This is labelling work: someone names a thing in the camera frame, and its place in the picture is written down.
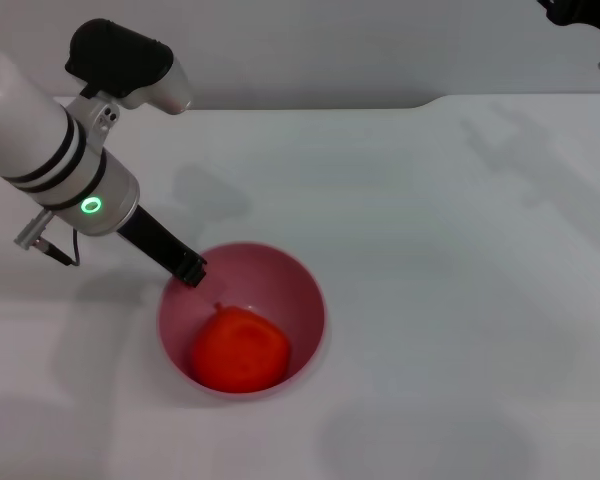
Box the left arm gripper cable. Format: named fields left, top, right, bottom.
left=13, top=209, right=81, bottom=267

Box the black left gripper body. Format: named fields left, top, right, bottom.
left=116, top=205, right=197, bottom=276

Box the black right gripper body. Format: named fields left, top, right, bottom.
left=537, top=0, right=600, bottom=43

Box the orange fruit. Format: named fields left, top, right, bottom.
left=190, top=301, right=292, bottom=394

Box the pink plastic bowl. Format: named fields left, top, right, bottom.
left=156, top=242, right=328, bottom=401

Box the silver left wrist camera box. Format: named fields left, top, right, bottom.
left=63, top=18, right=194, bottom=117

